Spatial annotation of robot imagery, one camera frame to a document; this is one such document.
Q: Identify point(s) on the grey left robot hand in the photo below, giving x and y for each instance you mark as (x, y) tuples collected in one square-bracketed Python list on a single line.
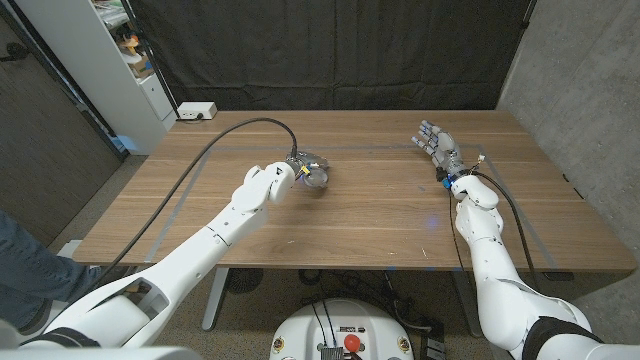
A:
[(311, 161)]

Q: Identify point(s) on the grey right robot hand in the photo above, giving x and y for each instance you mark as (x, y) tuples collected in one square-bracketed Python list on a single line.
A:
[(446, 149)]

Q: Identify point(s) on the white round jar lid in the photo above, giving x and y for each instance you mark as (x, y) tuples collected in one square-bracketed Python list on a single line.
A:
[(317, 179)]

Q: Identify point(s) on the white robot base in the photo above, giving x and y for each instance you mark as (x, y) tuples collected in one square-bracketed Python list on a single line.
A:
[(375, 320)]

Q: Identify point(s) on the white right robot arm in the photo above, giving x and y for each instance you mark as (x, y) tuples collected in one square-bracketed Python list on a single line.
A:
[(492, 280)]

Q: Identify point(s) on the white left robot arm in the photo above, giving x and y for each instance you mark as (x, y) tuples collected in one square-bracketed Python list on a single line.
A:
[(210, 245)]

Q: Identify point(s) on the black backdrop curtain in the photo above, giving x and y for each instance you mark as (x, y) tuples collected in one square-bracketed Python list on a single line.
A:
[(325, 50)]

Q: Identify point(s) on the white power strip box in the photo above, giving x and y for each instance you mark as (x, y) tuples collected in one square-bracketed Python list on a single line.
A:
[(197, 110)]

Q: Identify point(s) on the black round floor fan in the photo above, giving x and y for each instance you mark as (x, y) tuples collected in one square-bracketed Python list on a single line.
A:
[(243, 280)]

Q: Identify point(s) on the white table leg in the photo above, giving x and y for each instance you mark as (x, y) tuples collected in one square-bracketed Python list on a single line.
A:
[(216, 300), (462, 300)]

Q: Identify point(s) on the red emergency stop button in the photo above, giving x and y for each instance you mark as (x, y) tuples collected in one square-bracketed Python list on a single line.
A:
[(352, 342)]

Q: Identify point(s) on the black curtain stand pole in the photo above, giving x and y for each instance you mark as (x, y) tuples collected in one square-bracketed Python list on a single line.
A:
[(150, 57)]

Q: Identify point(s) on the small cardboard box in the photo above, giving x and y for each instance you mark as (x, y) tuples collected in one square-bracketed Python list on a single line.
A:
[(142, 66)]

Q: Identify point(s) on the black power adapter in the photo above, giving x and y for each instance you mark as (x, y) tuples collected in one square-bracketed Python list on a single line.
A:
[(432, 345)]

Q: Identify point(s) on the orange toy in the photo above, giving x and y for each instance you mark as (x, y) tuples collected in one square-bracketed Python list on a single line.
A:
[(131, 44)]

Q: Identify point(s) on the white shelf cabinet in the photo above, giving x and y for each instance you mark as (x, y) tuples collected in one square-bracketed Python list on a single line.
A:
[(100, 75)]

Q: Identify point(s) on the dark grey shoe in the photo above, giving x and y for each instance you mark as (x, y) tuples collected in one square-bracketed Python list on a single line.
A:
[(110, 272), (35, 320)]

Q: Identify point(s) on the dark wooden door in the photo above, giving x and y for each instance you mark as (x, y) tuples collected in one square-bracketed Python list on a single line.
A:
[(45, 150)]

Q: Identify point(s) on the person's leg in blue jeans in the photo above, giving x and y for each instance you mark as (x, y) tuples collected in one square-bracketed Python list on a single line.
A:
[(30, 280)]

